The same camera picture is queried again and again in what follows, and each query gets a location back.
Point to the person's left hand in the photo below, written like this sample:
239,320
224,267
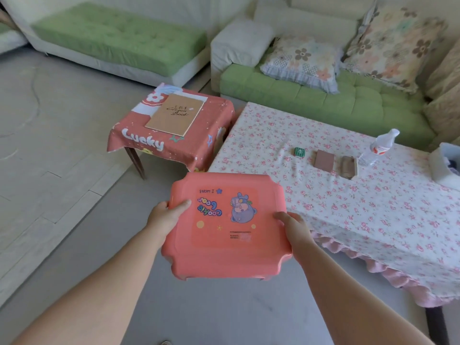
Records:
160,219

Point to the person's right hand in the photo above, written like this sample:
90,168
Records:
298,233

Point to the small wooden table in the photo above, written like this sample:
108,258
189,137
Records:
136,163

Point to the pink plastic stool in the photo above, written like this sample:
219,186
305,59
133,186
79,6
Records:
215,247

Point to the orange cartoon tablecloth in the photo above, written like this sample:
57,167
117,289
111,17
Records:
179,147

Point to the small brown notebook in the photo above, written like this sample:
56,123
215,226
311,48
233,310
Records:
324,160

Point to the green striped tin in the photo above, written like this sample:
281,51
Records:
299,151

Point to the small wooden box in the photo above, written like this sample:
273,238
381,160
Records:
348,168

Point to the brown spiral sketchbook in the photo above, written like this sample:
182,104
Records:
176,116

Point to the clear water bottle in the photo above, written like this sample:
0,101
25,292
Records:
377,149

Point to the frilled pastel flower cushion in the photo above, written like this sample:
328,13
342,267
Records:
302,62

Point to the person's right forearm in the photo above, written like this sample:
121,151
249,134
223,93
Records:
359,301

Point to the person's left forearm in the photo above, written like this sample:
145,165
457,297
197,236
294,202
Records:
97,291

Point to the floral pink-frilled tablecloth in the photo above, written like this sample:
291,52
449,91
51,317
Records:
359,211

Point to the green cushioned white sofa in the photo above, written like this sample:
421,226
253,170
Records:
341,104

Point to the small white storage bin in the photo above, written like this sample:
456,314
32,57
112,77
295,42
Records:
440,168

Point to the white black-legged coffee table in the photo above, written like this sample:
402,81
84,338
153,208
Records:
436,325

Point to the green seated side sofa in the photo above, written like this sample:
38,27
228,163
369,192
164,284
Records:
125,39

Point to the beige patterned curtain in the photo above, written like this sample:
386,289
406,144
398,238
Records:
445,104

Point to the brown flower print cushion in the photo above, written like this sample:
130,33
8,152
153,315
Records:
391,50

